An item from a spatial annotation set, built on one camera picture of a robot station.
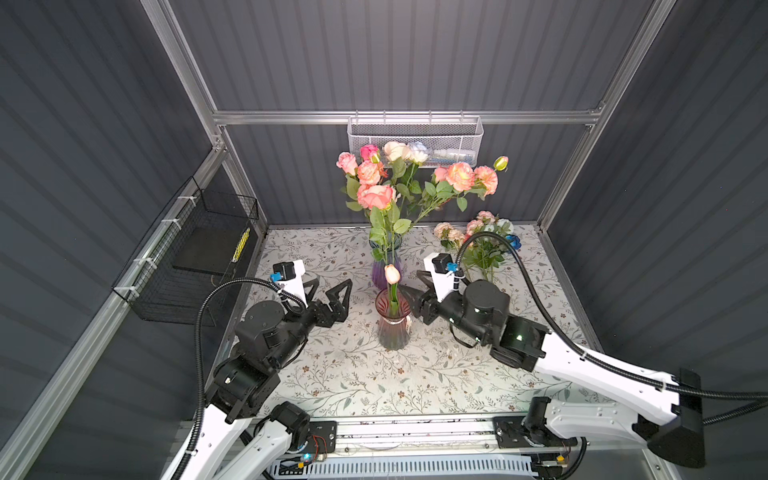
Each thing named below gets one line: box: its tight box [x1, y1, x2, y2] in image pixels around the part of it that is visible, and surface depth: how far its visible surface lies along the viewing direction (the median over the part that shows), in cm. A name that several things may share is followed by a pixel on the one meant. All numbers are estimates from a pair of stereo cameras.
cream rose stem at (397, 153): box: [383, 141, 411, 234], surface depth 80 cm
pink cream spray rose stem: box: [336, 152, 388, 211], surface depth 78 cm
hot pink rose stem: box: [359, 144, 381, 164], surface depth 80 cm
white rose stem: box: [409, 141, 429, 169], surface depth 80 cm
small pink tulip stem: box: [384, 264, 401, 317], surface depth 71 cm
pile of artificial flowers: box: [433, 210, 522, 284], surface depth 114 cm
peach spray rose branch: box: [414, 156, 509, 224], surface depth 73 cm
